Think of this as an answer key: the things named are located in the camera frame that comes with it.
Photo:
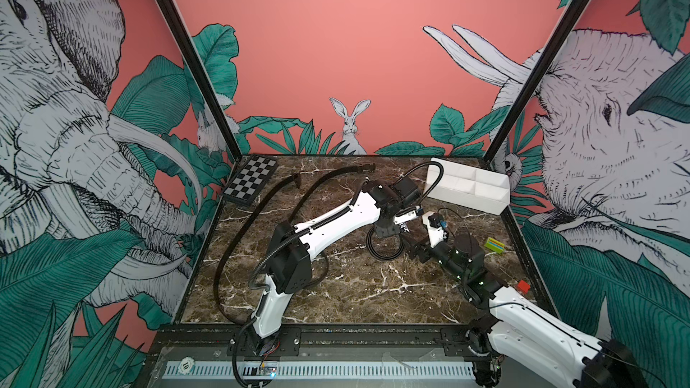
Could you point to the green yellow block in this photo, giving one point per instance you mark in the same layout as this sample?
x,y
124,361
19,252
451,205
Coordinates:
x,y
494,245

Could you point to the black frame post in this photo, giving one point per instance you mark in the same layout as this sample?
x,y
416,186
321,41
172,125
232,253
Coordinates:
x,y
570,17
200,76

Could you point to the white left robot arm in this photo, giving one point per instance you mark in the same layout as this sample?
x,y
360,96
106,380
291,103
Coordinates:
x,y
287,266

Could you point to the black frame post left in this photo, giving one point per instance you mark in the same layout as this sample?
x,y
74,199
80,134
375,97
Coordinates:
x,y
200,76

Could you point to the white slotted cable duct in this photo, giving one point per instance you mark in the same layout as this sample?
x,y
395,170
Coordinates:
x,y
312,370

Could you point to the white divided storage box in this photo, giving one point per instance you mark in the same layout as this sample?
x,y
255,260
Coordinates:
x,y
472,187

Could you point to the black frame post right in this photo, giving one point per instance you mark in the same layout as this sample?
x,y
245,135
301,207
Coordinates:
x,y
570,17

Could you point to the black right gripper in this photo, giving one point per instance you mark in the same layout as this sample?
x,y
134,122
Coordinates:
x,y
419,249

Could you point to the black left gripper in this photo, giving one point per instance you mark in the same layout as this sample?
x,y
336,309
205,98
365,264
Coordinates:
x,y
391,233

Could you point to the red cube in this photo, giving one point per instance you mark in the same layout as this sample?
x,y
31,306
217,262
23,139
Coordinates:
x,y
523,287

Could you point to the black white checkerboard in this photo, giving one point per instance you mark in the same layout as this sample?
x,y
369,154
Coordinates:
x,y
249,181

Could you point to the long black belt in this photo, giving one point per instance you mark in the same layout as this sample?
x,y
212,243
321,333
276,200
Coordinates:
x,y
293,178

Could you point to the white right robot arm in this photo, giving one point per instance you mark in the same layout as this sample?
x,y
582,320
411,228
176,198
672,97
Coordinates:
x,y
509,325

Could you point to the black belt with metal buckle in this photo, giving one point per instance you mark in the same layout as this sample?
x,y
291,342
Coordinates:
x,y
391,248

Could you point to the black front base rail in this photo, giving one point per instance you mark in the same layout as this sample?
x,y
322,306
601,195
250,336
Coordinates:
x,y
298,337

